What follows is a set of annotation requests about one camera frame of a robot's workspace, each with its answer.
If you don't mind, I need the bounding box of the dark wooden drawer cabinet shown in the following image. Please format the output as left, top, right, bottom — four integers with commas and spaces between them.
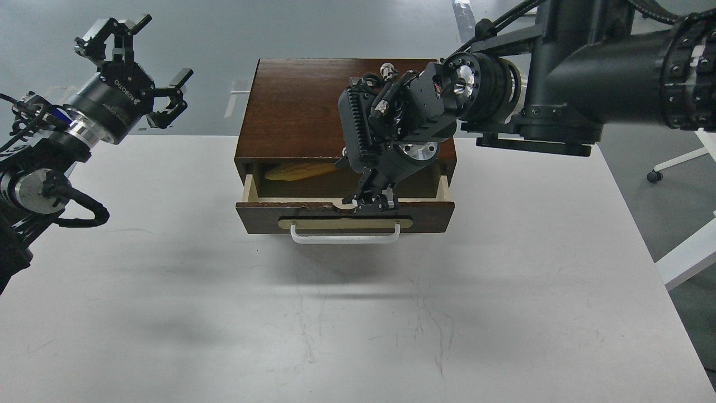
234, 57, 428, 178

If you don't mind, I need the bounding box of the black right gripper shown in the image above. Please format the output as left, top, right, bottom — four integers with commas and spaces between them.
342, 141, 440, 213

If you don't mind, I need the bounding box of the yellow corn cob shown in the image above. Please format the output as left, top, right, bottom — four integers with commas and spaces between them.
264, 162, 337, 181

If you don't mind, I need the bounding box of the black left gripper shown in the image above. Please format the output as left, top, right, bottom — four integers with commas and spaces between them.
63, 14, 194, 145

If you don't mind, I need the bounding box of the wooden drawer with white handle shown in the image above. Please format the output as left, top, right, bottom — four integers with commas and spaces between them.
236, 163, 455, 235

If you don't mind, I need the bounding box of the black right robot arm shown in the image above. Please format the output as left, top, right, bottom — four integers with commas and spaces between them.
337, 1, 714, 211

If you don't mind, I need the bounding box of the black caster wheel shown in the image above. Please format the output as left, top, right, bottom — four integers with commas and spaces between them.
646, 170, 662, 184

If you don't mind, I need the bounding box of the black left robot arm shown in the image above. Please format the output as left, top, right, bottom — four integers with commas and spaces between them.
1, 15, 192, 288

